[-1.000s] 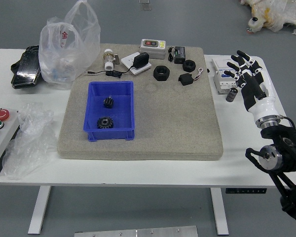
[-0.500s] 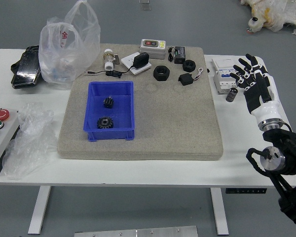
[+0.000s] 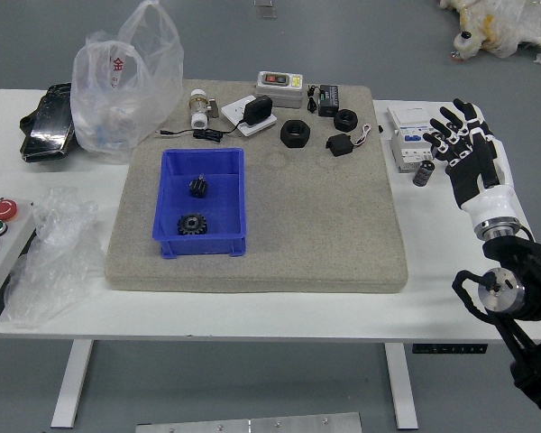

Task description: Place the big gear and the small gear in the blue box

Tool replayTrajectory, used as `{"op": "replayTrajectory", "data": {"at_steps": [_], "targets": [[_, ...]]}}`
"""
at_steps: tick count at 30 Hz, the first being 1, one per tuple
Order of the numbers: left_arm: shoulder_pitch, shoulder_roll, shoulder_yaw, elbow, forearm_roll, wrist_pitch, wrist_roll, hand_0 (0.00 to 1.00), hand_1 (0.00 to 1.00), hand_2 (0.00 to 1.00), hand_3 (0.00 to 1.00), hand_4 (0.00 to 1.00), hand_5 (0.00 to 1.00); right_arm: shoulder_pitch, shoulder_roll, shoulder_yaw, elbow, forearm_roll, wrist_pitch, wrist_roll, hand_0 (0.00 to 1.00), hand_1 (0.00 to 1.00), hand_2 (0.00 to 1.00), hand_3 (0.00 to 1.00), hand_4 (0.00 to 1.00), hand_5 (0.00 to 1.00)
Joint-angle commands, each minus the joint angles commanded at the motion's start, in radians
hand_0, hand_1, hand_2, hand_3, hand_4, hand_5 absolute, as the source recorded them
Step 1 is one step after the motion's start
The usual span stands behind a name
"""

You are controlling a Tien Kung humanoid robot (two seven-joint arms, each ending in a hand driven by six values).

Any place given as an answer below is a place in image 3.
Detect black adapter cable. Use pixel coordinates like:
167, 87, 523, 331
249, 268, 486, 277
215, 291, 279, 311
154, 117, 249, 143

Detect white circuit breaker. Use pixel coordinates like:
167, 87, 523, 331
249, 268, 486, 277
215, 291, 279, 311
386, 106, 439, 172

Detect plush toy in plastic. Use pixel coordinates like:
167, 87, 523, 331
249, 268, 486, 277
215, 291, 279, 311
436, 0, 541, 71

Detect big black gear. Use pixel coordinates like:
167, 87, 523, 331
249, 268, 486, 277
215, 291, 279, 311
176, 212, 210, 236

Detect small black gear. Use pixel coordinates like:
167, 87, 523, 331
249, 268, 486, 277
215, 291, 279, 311
188, 174, 210, 198

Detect black power supply box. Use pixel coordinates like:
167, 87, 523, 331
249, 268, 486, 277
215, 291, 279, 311
317, 83, 343, 117

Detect small black hex nut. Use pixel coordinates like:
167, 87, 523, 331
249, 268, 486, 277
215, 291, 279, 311
333, 107, 359, 133

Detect black table control panel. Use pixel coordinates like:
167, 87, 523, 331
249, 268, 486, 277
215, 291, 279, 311
411, 344, 487, 355

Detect blue plastic box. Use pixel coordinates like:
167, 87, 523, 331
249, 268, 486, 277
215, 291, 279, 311
151, 147, 248, 259

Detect grey control box with buttons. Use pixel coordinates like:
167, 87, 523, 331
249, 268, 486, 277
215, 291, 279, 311
0, 196, 38, 324

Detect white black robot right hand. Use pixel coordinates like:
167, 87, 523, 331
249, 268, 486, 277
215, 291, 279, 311
422, 97, 523, 227

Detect brass valve white fittings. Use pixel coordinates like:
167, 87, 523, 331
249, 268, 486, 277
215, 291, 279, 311
188, 89, 219, 129

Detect white table leg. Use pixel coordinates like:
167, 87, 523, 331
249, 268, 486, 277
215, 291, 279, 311
384, 343, 419, 429
50, 340, 95, 428

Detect grey-brown foam mat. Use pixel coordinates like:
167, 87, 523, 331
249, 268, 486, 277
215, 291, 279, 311
104, 79, 409, 294

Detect white red module wires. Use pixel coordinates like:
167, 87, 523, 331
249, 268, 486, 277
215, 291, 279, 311
351, 123, 374, 149

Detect white wall socket plate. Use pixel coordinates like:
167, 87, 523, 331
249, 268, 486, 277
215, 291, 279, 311
220, 95, 279, 137

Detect small black module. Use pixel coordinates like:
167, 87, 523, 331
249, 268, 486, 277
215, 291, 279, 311
325, 133, 354, 158

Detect black capacitor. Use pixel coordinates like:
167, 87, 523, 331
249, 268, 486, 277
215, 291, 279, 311
413, 161, 436, 187

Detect grey push-button switch box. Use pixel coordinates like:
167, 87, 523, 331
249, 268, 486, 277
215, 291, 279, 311
255, 70, 305, 109

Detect silver metal plate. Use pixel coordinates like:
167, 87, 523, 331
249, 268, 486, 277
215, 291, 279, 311
134, 411, 363, 433

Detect crumpled clear plastic bag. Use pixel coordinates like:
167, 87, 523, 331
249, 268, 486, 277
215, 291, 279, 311
3, 186, 107, 329

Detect black power adapter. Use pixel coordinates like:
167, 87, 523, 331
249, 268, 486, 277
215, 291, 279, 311
244, 95, 275, 126

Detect black plastic packaging tray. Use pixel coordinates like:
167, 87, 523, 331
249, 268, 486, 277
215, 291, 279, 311
19, 82, 77, 162

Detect big black hex nut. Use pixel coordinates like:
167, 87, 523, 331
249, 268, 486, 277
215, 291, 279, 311
279, 118, 312, 149

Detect white plastic bag red print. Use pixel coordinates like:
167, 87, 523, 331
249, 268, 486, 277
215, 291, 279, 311
69, 0, 185, 164

